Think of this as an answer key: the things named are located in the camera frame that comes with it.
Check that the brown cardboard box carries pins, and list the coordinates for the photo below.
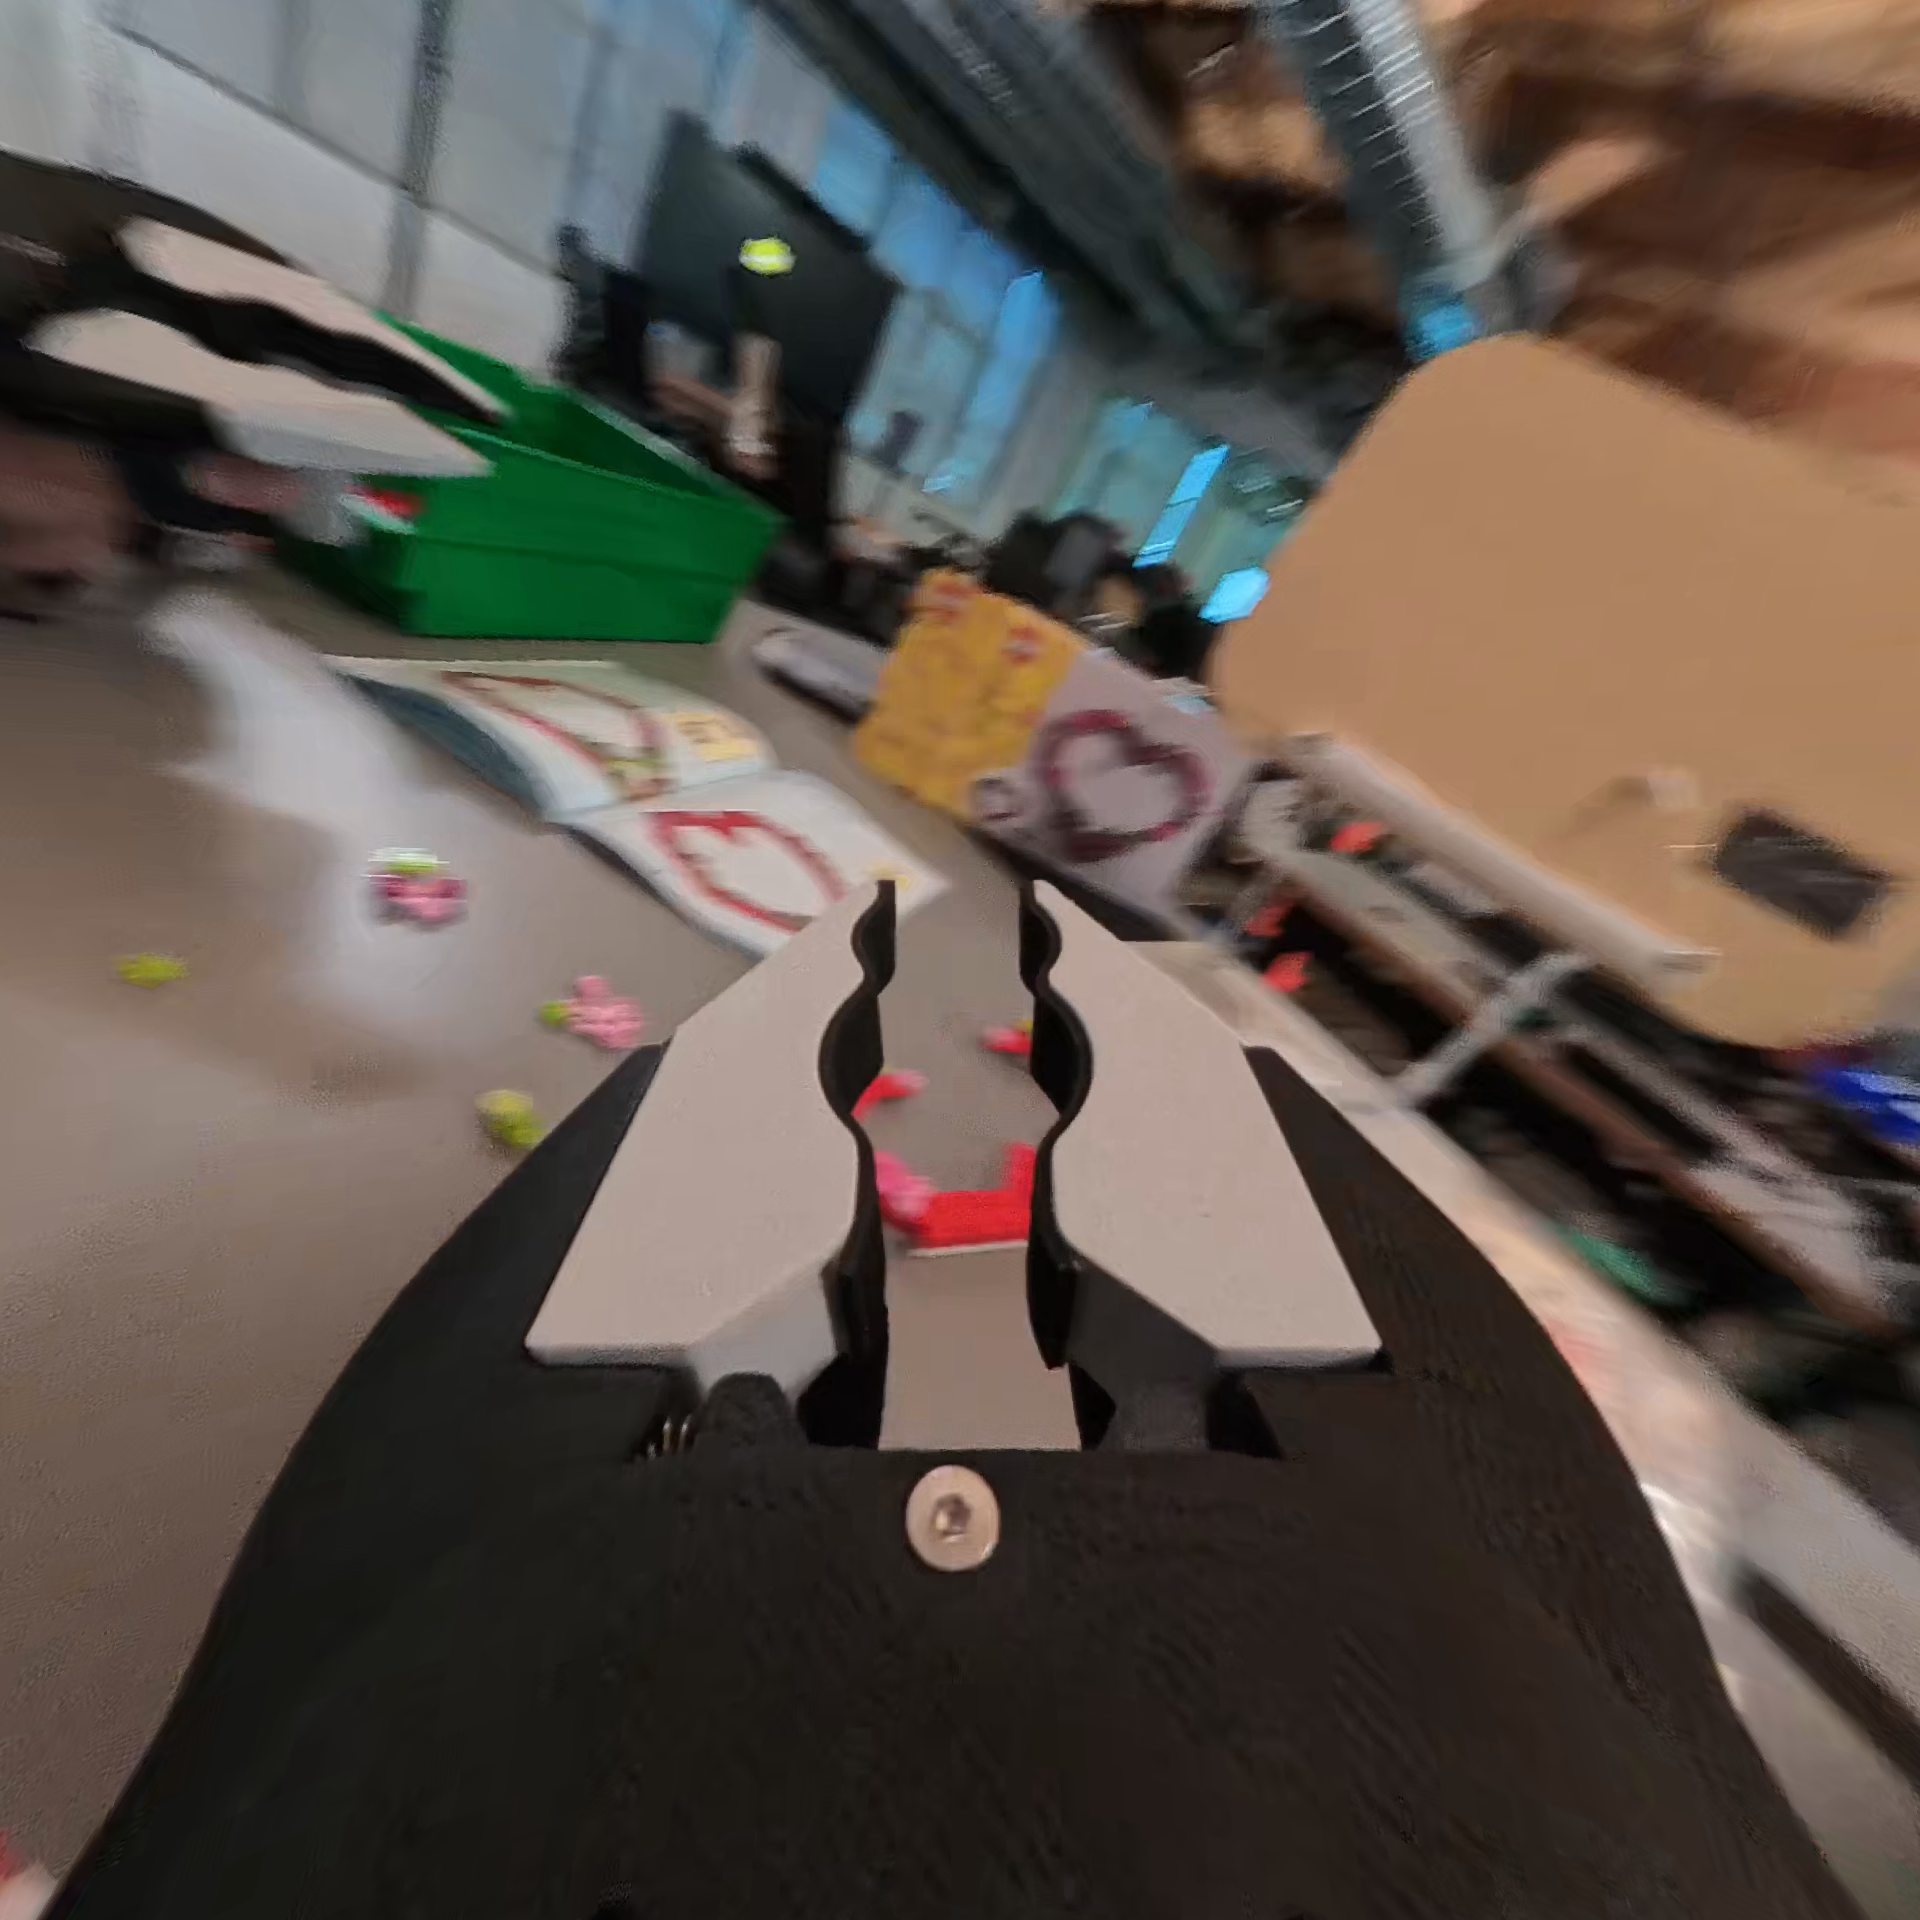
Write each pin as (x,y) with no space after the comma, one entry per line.
(1590,631)

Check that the small red lego piece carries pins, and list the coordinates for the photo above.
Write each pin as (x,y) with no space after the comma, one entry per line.
(886,1090)
(1008,1036)

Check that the lego instruction booklet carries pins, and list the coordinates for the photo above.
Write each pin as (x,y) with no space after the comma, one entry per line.
(676,794)

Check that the small lime lego piece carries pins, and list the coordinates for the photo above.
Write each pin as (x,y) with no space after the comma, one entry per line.
(149,969)
(510,1120)

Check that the red lego heart frame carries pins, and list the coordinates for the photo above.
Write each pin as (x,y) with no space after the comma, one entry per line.
(968,1206)

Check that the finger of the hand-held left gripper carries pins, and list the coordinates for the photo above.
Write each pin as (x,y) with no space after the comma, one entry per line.
(313,420)
(285,292)

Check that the small white flat object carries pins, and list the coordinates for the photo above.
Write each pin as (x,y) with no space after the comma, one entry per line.
(820,668)

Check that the pink lego flower piece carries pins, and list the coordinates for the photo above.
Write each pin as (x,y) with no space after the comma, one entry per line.
(605,1020)
(421,900)

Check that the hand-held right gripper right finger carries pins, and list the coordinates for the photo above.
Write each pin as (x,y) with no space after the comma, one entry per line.
(1202,1185)

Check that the green plastic bin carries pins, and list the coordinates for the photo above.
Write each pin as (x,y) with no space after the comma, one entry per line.
(570,541)

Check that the silver ventilation duct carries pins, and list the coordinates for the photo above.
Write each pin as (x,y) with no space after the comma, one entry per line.
(1380,120)

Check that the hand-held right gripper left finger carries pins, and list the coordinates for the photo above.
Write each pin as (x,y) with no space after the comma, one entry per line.
(721,1185)

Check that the yellow lego set box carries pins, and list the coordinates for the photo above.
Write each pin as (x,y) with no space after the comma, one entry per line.
(1020,721)

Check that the lime green lego leaf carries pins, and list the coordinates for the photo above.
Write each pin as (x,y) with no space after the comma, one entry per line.
(406,861)

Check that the dark monitor screen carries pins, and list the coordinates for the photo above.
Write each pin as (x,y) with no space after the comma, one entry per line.
(782,330)

